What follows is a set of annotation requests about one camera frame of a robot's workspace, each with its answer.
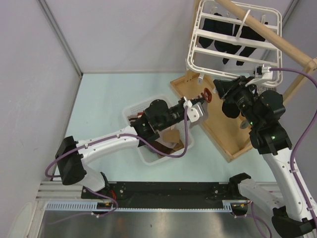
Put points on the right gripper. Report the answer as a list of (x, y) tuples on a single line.
[(237, 86)]

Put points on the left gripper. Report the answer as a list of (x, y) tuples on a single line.
[(193, 101)]

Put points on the black striped socks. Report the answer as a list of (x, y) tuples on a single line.
[(230, 109)]

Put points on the grey socks pair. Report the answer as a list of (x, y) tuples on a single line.
[(244, 124)]

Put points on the white clip hanger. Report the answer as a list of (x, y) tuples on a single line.
[(224, 46)]

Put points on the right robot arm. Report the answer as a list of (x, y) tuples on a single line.
[(295, 213)]

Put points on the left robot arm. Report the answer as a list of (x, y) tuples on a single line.
[(73, 156)]

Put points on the white corner clip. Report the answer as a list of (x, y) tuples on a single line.
[(200, 78)]

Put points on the beige socks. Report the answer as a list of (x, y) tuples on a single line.
[(171, 139)]

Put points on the brown striped socks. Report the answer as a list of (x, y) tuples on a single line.
[(163, 147)]

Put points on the wooden drying rack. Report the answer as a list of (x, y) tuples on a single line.
[(225, 133)]

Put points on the white plastic basket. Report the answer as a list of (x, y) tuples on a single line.
[(148, 156)]

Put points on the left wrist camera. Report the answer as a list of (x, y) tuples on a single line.
[(193, 112)]

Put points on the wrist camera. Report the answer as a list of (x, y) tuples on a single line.
[(193, 112), (263, 77)]

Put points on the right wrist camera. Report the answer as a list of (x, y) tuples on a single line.
[(263, 77)]

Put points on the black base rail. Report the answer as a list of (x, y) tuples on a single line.
[(172, 195)]

